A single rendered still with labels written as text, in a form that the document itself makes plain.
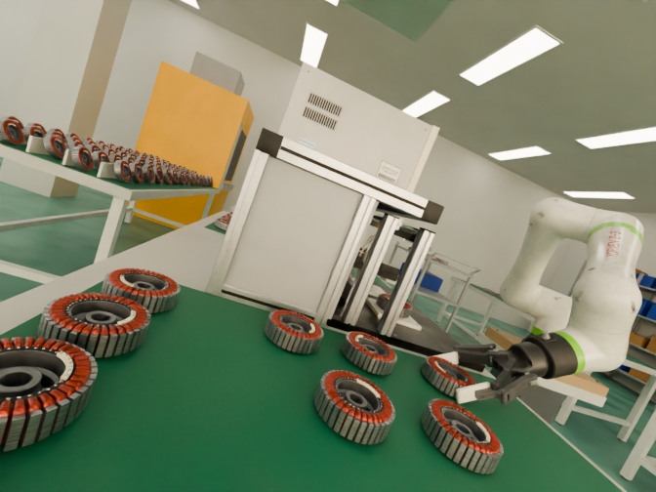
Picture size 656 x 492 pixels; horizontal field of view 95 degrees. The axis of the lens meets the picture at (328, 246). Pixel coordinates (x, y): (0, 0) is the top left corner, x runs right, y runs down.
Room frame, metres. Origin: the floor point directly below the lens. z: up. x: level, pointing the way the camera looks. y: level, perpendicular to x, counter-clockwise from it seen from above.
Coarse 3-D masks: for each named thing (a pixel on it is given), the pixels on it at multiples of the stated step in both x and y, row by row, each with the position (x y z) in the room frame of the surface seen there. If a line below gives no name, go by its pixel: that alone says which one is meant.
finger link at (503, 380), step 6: (510, 360) 0.63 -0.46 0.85; (504, 366) 0.62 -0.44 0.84; (510, 366) 0.62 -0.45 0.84; (504, 372) 0.61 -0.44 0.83; (510, 372) 0.61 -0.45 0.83; (498, 378) 0.59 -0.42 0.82; (504, 378) 0.59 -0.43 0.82; (510, 378) 0.61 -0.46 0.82; (492, 384) 0.57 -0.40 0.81; (498, 384) 0.58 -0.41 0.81; (504, 384) 0.59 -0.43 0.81
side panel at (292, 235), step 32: (256, 160) 0.62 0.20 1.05; (256, 192) 0.64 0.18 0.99; (288, 192) 0.65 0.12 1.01; (320, 192) 0.67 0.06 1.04; (352, 192) 0.68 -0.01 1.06; (256, 224) 0.64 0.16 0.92; (288, 224) 0.66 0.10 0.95; (320, 224) 0.67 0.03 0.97; (352, 224) 0.68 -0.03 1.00; (224, 256) 0.63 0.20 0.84; (256, 256) 0.65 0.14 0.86; (288, 256) 0.66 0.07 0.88; (320, 256) 0.68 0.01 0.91; (352, 256) 0.68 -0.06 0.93; (224, 288) 0.63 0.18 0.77; (256, 288) 0.65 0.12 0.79; (288, 288) 0.67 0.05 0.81; (320, 288) 0.69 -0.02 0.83; (320, 320) 0.69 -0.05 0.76
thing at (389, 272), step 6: (354, 264) 0.88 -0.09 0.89; (360, 264) 0.88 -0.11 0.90; (384, 264) 0.90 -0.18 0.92; (390, 264) 0.97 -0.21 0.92; (360, 270) 0.92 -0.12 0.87; (378, 270) 0.89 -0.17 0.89; (384, 270) 0.90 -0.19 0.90; (390, 270) 0.91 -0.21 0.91; (396, 270) 0.91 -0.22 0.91; (384, 276) 0.90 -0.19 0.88; (390, 276) 0.90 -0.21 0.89; (396, 276) 0.91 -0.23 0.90; (354, 282) 0.94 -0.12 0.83; (390, 282) 0.91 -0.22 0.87
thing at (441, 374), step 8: (432, 360) 0.64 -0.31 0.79; (440, 360) 0.67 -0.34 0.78; (424, 368) 0.63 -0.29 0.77; (432, 368) 0.61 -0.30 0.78; (440, 368) 0.61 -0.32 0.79; (448, 368) 0.66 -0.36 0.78; (456, 368) 0.66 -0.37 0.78; (424, 376) 0.62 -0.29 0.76; (432, 376) 0.60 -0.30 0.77; (440, 376) 0.59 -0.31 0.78; (448, 376) 0.59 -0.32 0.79; (456, 376) 0.63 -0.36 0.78; (464, 376) 0.63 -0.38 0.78; (432, 384) 0.59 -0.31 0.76; (440, 384) 0.59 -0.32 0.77; (448, 384) 0.58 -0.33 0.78; (456, 384) 0.58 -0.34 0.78; (464, 384) 0.58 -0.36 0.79; (472, 384) 0.60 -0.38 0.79; (448, 392) 0.58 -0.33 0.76
